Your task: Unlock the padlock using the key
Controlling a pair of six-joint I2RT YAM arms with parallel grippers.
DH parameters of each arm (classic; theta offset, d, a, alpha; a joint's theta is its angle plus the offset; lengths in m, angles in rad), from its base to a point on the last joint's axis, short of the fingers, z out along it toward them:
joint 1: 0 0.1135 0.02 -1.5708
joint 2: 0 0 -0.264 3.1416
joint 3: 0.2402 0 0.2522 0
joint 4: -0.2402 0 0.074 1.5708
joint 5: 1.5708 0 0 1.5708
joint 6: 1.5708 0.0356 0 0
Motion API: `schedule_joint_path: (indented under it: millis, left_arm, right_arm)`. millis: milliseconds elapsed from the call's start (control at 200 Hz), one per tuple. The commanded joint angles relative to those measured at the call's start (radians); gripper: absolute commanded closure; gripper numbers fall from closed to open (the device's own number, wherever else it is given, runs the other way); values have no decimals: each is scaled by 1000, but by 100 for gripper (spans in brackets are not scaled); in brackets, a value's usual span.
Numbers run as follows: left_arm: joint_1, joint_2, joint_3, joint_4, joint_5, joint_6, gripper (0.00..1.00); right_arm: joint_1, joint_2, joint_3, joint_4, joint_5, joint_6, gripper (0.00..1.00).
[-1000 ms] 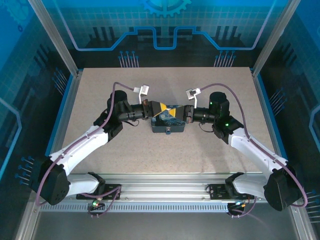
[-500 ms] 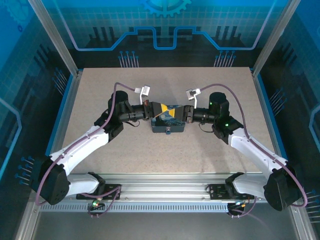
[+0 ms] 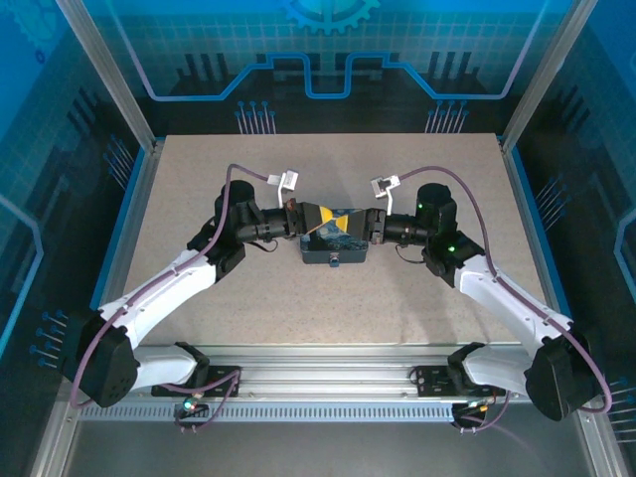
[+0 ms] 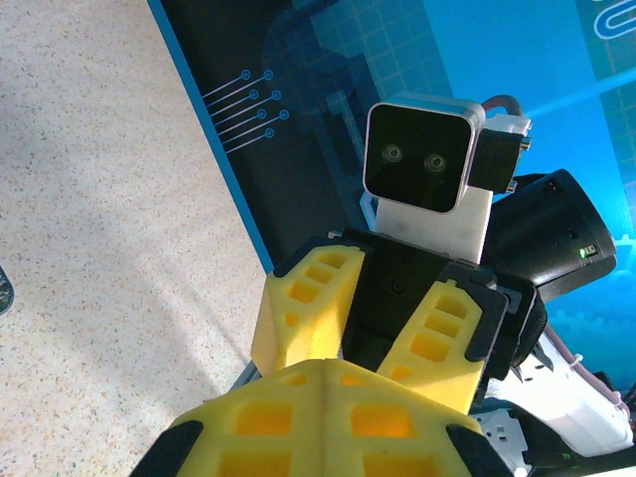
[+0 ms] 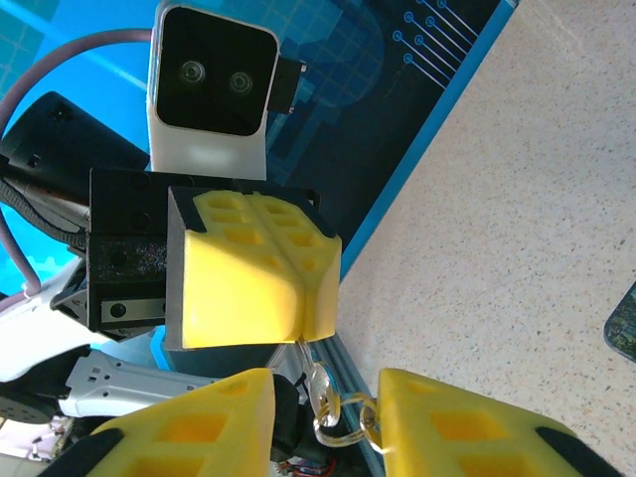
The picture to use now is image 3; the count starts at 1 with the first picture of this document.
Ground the aluminium cross rail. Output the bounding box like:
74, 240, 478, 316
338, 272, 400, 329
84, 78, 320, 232
62, 343, 595, 407

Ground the starry night print tin box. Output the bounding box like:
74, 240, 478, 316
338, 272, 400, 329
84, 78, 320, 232
297, 205, 372, 267

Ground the slotted grey cable duct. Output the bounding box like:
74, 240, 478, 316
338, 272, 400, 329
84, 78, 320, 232
78, 403, 461, 424

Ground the grey metal shelf plate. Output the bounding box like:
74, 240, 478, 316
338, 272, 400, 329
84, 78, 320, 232
59, 420, 602, 477

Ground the small LED circuit board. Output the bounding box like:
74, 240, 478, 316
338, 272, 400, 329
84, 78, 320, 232
173, 393, 210, 418
459, 395, 498, 416

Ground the aluminium frame post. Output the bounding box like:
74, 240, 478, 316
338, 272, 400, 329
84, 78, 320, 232
55, 0, 161, 152
499, 0, 600, 152

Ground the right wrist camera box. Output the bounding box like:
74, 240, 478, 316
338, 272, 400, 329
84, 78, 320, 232
369, 174, 401, 214

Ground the aluminium side rail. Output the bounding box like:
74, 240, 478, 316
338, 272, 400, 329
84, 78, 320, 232
81, 140, 163, 362

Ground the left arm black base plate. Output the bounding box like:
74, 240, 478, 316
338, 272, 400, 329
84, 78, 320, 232
150, 365, 242, 399

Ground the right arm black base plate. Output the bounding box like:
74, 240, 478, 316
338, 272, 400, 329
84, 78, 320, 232
410, 364, 508, 399

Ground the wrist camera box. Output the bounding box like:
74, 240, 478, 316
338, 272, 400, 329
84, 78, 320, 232
369, 174, 401, 214
266, 169, 301, 206

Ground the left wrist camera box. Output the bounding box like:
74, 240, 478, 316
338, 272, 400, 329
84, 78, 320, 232
266, 169, 301, 206

